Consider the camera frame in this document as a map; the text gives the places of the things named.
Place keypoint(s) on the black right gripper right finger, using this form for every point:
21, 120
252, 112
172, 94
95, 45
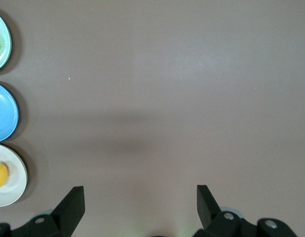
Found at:
209, 212

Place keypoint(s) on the brown table cover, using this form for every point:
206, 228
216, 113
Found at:
152, 74

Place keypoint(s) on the blue plate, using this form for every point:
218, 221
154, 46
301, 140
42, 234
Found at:
5, 111

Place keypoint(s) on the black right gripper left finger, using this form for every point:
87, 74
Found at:
68, 212

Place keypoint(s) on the pale green plate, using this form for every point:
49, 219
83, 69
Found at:
6, 37

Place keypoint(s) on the pale beige plate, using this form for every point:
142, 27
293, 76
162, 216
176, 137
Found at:
17, 180

